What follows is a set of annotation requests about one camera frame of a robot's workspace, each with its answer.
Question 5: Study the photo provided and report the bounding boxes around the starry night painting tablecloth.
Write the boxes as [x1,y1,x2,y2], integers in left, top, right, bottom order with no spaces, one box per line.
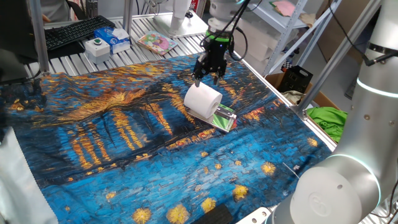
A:
[0,52,332,224]

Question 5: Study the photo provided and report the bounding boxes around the colourful children's book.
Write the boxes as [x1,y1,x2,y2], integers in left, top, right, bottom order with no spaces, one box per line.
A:
[136,30,179,57]

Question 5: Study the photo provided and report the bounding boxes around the person in grey shirt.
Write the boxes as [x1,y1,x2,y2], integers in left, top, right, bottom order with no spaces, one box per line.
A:
[40,0,72,23]

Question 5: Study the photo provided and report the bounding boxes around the black monitor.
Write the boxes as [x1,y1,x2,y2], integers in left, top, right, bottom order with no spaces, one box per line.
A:
[0,0,40,85]

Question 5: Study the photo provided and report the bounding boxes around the pink soft item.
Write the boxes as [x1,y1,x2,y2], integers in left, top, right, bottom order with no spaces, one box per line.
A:
[272,0,296,17]

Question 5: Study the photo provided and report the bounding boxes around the aluminium table edge rail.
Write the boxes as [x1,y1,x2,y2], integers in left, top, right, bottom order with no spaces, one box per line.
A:
[233,51,338,152]

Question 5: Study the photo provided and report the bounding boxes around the green cloth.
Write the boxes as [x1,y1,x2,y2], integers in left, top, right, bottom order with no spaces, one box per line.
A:
[306,106,398,187]

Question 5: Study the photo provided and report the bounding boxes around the aluminium frame bar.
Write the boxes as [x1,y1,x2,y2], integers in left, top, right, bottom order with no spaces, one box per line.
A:
[123,0,134,35]
[294,0,382,118]
[27,0,51,75]

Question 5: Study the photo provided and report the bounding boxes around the checkerboard calibration card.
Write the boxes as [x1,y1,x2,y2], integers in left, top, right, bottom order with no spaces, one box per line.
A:
[281,57,295,72]

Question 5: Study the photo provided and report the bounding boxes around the black computer keyboard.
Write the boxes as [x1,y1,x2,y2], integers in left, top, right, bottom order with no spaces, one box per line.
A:
[43,15,116,52]

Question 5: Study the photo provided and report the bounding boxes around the black office chair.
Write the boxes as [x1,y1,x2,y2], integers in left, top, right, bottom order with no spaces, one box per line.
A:
[66,0,87,20]

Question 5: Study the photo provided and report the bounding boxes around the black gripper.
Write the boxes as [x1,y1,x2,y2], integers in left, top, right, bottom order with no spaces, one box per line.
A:
[191,39,233,88]

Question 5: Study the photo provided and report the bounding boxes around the blue tissue pack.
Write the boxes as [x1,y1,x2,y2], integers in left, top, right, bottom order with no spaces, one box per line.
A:
[94,26,131,54]

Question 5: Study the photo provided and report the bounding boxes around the black plastic crate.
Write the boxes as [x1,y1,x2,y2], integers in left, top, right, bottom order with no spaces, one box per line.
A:
[277,65,314,94]

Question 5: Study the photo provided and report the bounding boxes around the green striped flat box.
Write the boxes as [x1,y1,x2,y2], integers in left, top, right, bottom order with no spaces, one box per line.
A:
[186,103,238,134]

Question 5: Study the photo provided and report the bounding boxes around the white foam block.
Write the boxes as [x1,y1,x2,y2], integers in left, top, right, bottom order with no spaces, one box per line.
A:
[233,30,274,62]
[239,17,282,43]

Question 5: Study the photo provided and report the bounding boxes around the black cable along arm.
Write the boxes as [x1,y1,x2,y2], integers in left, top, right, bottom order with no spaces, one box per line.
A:
[328,0,398,218]

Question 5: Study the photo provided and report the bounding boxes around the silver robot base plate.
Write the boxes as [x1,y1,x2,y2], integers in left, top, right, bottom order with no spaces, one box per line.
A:
[236,207,271,224]

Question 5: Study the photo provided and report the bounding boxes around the brown cardboard box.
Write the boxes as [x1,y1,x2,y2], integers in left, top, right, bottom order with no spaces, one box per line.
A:
[264,72,341,110]

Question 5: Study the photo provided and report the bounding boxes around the beige cloth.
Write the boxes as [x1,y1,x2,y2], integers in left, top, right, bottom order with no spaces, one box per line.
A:
[298,12,317,28]

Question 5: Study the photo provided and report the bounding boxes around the white toilet paper roll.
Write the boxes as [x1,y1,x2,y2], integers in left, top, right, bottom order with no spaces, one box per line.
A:
[183,82,223,119]

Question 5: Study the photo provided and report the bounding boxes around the white box green button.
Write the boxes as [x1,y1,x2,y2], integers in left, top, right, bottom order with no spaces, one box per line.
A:
[84,37,111,65]

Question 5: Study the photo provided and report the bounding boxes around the white pedestal plate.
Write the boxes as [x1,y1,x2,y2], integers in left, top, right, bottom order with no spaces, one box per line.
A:
[152,0,209,40]

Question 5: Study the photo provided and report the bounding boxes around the thin metal pin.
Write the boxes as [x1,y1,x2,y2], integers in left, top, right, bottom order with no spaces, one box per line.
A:
[282,161,303,183]

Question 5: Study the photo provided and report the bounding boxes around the white metal shelf rack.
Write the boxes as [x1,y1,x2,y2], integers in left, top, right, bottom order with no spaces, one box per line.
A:
[238,0,343,77]

